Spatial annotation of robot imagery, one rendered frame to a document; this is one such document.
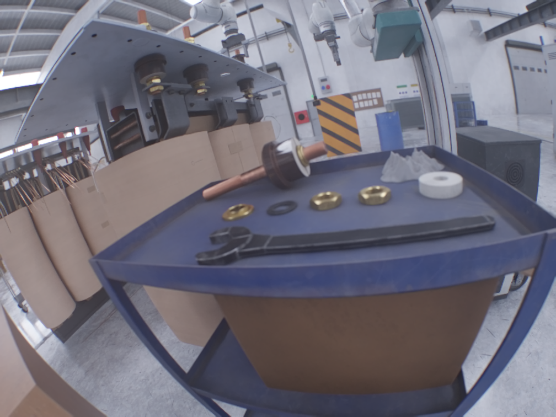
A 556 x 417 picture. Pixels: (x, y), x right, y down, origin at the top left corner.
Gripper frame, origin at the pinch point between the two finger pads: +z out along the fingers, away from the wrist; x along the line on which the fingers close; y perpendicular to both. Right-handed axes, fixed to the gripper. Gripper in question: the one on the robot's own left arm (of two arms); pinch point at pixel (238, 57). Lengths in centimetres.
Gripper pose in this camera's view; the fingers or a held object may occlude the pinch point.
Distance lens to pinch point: 142.4
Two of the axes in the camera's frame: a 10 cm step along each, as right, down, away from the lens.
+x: 9.3, -1.3, -3.3
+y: -2.6, 3.8, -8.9
